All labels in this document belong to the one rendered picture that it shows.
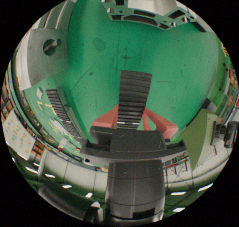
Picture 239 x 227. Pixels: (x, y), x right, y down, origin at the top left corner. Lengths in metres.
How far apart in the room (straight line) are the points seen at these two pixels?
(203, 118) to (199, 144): 0.10
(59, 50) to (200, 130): 0.47
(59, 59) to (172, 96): 0.26
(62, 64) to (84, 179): 11.38
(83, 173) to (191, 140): 11.30
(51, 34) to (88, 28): 0.07
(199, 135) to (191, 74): 0.24
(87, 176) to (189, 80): 11.29
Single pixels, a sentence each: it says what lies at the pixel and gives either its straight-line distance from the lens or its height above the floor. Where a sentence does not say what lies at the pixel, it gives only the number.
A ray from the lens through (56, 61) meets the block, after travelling 0.16.
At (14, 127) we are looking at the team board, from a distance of 3.02.
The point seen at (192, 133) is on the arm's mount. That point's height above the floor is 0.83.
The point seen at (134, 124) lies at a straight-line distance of 0.16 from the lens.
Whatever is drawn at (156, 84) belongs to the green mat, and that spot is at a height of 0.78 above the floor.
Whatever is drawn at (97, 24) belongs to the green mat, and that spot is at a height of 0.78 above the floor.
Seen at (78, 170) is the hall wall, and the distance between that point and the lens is 11.58.
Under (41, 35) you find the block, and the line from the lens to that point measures 0.15.
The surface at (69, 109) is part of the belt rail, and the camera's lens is 0.23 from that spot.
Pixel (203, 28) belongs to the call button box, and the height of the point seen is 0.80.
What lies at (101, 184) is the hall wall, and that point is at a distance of 11.09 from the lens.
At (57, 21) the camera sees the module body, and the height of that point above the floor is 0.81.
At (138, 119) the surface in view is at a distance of 0.15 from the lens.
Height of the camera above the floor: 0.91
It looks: 52 degrees down
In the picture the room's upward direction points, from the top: 175 degrees counter-clockwise
